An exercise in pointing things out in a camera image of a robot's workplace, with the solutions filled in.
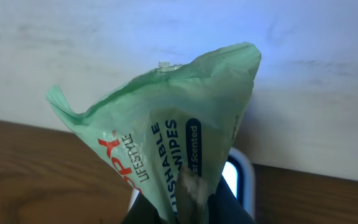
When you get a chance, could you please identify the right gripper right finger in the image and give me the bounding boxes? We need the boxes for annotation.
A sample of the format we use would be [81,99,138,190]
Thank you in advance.
[208,176,255,224]

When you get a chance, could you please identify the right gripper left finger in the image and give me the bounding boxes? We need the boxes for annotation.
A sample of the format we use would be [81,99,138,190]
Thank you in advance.
[121,194,163,224]

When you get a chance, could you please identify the teal snack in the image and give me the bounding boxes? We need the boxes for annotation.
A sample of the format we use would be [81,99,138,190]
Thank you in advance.
[46,42,261,223]

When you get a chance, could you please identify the white barcode scanner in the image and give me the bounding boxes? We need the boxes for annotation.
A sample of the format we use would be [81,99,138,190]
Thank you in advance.
[127,146,257,220]

